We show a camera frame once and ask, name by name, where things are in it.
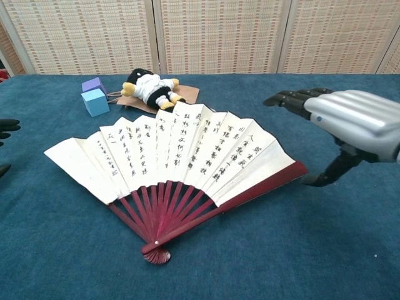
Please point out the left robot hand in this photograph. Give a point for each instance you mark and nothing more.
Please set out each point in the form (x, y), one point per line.
(7, 125)

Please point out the brown paper bag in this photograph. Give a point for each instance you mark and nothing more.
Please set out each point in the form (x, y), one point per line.
(190, 93)

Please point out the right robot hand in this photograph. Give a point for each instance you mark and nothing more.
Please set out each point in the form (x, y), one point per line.
(350, 118)

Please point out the black and white plush toy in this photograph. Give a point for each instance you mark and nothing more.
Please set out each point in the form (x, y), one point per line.
(150, 87)

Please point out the red-ribbed paper folding fan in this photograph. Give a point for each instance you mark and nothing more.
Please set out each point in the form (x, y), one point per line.
(187, 150)

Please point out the light blue cube block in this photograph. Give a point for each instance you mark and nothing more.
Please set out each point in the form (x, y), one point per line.
(97, 104)

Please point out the purple cube block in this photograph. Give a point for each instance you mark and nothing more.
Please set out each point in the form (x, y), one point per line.
(93, 83)

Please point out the woven folding screen panel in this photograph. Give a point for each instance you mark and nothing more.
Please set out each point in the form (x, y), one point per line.
(337, 34)
(392, 59)
(87, 34)
(222, 34)
(11, 53)

